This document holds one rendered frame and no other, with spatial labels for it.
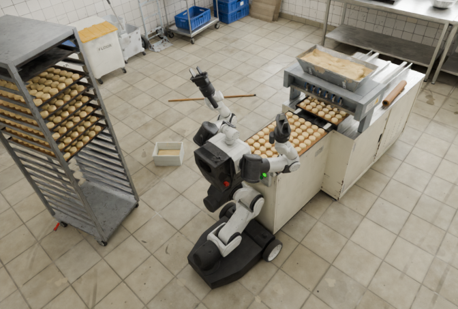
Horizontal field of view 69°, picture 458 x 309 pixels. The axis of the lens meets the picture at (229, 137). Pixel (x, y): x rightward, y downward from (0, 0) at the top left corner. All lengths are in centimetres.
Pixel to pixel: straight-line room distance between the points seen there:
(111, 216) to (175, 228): 58
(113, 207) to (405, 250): 257
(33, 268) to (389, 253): 299
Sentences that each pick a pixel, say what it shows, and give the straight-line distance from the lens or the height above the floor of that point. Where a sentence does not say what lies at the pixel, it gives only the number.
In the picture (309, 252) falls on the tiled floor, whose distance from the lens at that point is 304.
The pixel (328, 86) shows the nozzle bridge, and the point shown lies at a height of 118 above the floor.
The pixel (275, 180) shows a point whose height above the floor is 78.
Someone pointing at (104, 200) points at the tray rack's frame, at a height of 15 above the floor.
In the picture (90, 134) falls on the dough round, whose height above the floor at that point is 106.
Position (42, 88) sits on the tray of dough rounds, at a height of 151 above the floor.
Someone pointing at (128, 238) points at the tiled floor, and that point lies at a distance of 326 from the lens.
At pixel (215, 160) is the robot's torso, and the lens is 192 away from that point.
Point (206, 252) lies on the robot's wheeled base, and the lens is 262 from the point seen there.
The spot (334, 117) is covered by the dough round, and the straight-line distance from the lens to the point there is 280.
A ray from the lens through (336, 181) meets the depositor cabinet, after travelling 314.
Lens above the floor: 262
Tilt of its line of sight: 41 degrees down
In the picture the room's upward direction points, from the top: 4 degrees counter-clockwise
